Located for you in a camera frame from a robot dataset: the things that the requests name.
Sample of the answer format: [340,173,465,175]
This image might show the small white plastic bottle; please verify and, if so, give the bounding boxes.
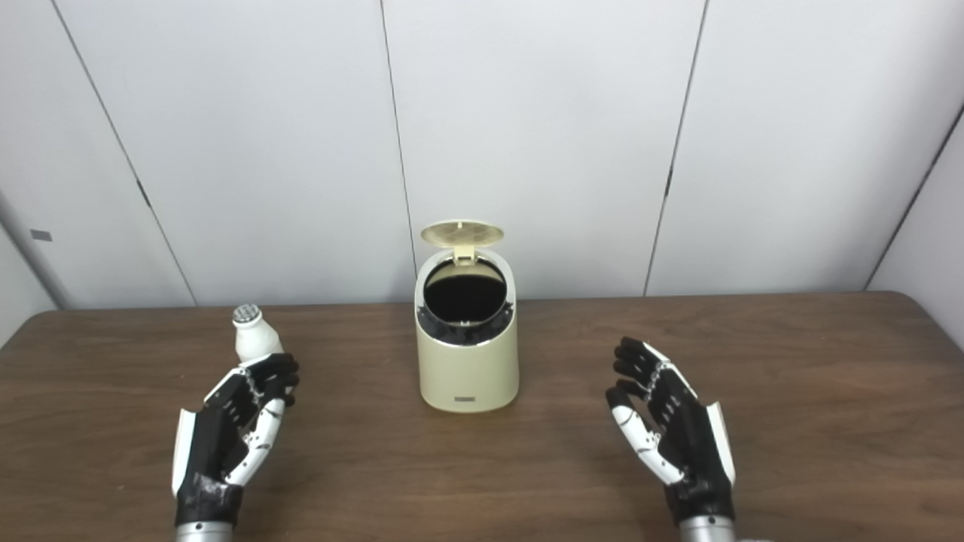
[232,304,285,365]

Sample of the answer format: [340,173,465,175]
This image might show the round cream bin lid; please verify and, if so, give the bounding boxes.
[420,219,505,264]

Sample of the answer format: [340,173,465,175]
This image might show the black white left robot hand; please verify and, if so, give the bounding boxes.
[172,352,300,526]

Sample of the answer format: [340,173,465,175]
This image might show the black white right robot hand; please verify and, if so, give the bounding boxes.
[606,336,737,525]

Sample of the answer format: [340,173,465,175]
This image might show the cream-colored desktop bin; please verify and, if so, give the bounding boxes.
[414,248,520,413]

